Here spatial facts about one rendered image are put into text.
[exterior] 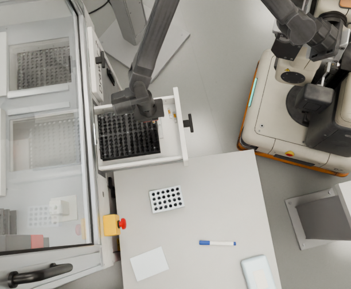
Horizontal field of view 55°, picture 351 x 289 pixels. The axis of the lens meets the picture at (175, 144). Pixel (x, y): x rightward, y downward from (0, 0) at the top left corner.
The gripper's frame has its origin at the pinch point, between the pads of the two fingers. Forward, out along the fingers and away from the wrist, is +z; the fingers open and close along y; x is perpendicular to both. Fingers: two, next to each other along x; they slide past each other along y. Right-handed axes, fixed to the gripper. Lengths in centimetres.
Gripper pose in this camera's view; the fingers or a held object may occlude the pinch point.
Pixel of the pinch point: (152, 118)
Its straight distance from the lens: 123.7
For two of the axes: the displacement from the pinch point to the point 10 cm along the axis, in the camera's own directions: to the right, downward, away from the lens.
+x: -1.2, -9.5, 2.7
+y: 9.9, -1.4, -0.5
